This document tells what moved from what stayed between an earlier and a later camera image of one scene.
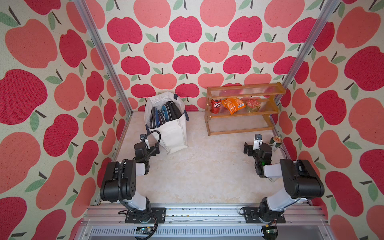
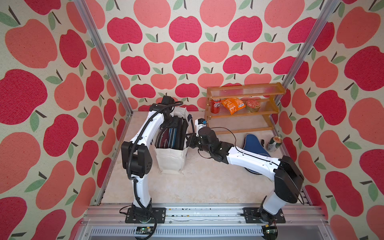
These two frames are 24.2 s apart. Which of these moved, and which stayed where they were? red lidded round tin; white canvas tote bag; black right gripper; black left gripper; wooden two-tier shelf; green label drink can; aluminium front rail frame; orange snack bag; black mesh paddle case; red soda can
Moved: black right gripper; white canvas tote bag; black mesh paddle case; black left gripper
Stayed: red lidded round tin; wooden two-tier shelf; aluminium front rail frame; red soda can; green label drink can; orange snack bag
